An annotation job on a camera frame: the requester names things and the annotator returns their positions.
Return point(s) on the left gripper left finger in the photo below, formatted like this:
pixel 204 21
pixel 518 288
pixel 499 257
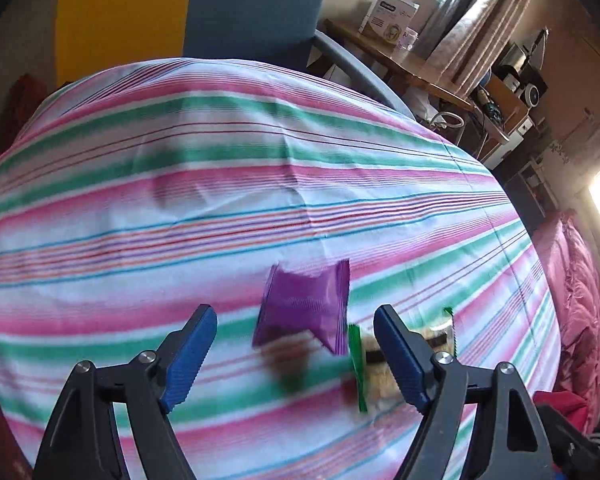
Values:
pixel 81 439

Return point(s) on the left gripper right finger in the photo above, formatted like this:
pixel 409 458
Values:
pixel 508 440

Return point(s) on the cracker packet green edges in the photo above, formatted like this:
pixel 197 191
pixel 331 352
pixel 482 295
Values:
pixel 373 377

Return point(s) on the pink blanket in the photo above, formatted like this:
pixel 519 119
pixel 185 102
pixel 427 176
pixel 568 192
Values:
pixel 572 270

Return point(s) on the striped bed sheet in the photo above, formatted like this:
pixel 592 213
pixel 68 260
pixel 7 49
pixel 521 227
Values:
pixel 134 195

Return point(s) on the dark red pillow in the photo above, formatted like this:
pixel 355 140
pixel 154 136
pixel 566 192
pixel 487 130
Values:
pixel 23 99

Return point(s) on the wooden side table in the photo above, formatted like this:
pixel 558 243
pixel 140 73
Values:
pixel 406 65

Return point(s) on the grey yellow blue headboard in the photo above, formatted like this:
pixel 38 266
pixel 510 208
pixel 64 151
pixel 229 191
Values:
pixel 59 41

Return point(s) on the white box on table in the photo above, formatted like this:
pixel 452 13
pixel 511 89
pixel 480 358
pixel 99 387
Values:
pixel 387 20

